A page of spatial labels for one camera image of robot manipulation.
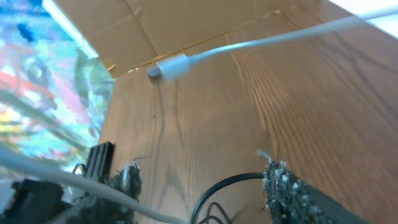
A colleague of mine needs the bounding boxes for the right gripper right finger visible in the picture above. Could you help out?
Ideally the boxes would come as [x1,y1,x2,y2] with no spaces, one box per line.
[259,150,367,224]

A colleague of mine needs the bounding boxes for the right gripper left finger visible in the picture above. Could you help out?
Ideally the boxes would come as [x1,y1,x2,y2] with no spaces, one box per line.
[112,161,142,199]

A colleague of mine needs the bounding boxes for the black USB-A cable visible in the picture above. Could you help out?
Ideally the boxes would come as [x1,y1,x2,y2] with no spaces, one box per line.
[190,172,266,224]

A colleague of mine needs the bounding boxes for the white USB cable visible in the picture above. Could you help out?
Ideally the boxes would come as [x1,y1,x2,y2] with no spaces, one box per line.
[0,5,398,224]

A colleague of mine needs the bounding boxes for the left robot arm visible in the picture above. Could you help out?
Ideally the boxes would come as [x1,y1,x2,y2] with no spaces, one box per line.
[1,142,142,224]

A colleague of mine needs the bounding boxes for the cardboard box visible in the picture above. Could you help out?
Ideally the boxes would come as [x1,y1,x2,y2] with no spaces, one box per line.
[54,0,295,78]

